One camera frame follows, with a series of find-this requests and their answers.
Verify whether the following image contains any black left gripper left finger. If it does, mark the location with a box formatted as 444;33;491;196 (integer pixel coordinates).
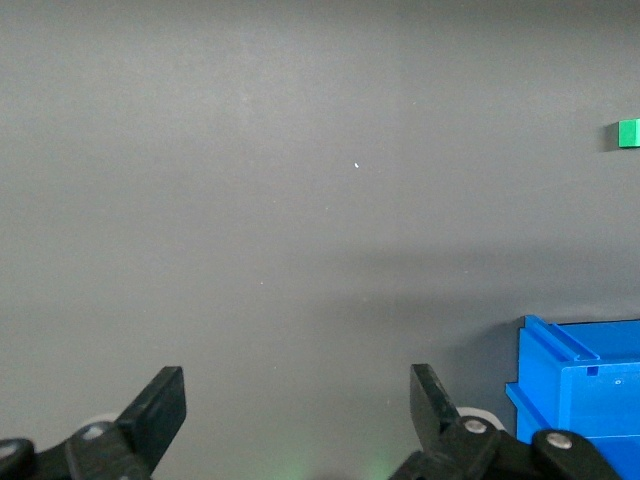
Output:
0;365;188;480

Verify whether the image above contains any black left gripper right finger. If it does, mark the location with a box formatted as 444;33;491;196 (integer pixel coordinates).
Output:
386;362;624;480

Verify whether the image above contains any small green cube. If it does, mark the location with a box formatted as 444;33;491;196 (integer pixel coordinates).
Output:
617;118;640;150

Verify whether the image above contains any blue plastic storage bin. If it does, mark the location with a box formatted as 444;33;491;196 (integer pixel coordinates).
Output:
504;314;640;480

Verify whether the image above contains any dark grey table mat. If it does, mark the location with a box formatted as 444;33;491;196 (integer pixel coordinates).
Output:
0;0;640;480

